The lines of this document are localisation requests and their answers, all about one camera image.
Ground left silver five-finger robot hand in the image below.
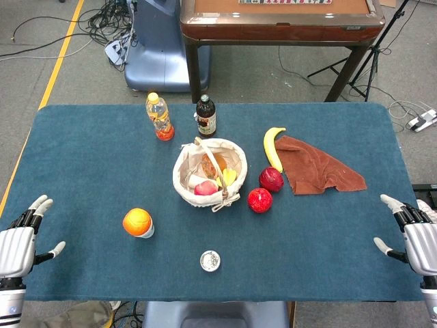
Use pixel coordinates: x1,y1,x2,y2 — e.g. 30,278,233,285
0,194,66,279

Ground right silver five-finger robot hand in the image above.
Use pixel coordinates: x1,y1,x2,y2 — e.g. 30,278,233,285
373,193,437,277

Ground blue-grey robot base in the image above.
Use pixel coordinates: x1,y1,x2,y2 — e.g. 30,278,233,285
141,300,291,328

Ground black box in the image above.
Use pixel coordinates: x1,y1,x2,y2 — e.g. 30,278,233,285
412,183,437,210

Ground khaki trouser leg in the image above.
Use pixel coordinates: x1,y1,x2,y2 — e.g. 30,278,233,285
36,301,113,328

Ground blue table cloth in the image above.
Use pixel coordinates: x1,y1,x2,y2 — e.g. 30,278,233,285
0,102,434,303

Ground brown towel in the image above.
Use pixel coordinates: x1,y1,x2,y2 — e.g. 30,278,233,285
274,135,368,196

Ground white paper cup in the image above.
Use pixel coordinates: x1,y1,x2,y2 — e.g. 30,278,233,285
135,221,155,239

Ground dark red apple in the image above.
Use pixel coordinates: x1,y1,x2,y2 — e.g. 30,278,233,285
258,166,285,193

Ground bright red apple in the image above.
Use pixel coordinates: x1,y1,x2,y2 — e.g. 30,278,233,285
247,187,274,214

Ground yellow banana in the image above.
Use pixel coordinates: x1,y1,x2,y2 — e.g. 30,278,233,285
263,126,287,174

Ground yellow-cap tea bottle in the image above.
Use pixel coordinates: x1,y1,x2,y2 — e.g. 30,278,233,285
145,92,175,142

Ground pink peach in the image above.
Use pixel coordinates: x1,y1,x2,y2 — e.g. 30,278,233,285
194,180,219,197

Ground black tripod stand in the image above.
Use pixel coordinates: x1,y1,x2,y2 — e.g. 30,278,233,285
307,0,410,103

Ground yellow star fruit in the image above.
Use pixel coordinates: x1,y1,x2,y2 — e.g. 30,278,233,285
216,168,238,188

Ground brown bread loaf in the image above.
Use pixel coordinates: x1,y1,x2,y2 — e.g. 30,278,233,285
201,153,219,179

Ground white power strip with plugs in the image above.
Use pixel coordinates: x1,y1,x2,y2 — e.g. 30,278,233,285
104,39,132,66

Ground dark brown glass bottle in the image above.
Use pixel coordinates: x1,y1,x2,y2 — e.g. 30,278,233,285
195,94,217,139

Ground blue-grey machine base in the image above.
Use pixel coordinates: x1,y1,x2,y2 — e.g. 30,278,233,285
124,0,212,93

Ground brown mahjong table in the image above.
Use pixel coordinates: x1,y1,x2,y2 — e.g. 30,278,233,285
180,0,386,103

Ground white floor cable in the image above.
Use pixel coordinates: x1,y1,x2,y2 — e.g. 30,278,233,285
387,100,432,120

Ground cloth-lined basket with handle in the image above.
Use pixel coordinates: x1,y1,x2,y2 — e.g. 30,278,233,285
172,136,249,213

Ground tangled black cables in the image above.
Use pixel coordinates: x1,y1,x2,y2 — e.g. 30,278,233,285
76,0,139,45

